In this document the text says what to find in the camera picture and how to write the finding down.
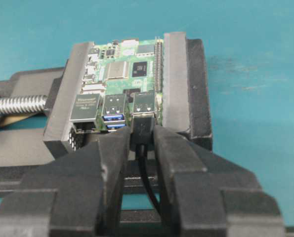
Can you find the silver vise screw handle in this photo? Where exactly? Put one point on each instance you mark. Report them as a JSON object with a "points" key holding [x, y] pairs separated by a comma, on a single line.
{"points": [[22, 104]]}

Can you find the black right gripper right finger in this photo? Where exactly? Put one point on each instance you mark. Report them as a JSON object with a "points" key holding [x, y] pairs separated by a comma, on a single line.
{"points": [[205, 195]]}

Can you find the green circuit board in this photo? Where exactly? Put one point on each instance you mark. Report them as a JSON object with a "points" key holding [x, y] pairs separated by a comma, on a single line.
{"points": [[120, 80]]}

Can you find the black USB cable plug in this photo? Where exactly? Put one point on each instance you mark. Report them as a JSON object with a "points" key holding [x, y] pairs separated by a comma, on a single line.
{"points": [[142, 137]]}

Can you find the black bench vise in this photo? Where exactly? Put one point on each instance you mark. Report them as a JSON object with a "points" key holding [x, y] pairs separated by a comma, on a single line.
{"points": [[28, 141]]}

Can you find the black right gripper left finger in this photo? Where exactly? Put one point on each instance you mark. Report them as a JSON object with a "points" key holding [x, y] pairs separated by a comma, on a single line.
{"points": [[77, 195]]}

